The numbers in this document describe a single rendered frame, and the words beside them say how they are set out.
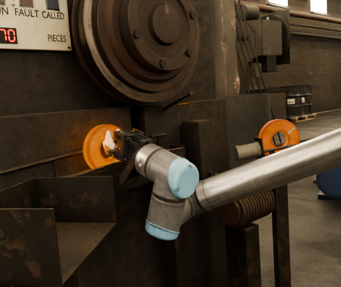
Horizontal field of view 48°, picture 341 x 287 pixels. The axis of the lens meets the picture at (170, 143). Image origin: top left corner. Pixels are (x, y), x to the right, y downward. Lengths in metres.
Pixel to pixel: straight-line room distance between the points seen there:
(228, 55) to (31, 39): 4.51
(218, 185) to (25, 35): 0.70
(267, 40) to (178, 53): 7.99
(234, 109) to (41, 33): 2.90
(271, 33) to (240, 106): 5.53
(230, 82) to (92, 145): 4.47
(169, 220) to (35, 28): 0.68
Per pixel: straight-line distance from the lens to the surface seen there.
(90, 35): 1.17
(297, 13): 12.92
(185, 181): 0.95
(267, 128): 1.49
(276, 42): 9.44
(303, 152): 0.98
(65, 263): 0.79
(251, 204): 1.42
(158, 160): 0.97
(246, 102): 3.92
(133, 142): 1.07
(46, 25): 1.27
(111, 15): 1.18
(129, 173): 1.10
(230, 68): 5.56
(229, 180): 1.04
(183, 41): 1.29
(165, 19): 1.23
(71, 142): 1.23
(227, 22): 5.64
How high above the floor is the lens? 0.89
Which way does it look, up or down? 7 degrees down
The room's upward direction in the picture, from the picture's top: 4 degrees counter-clockwise
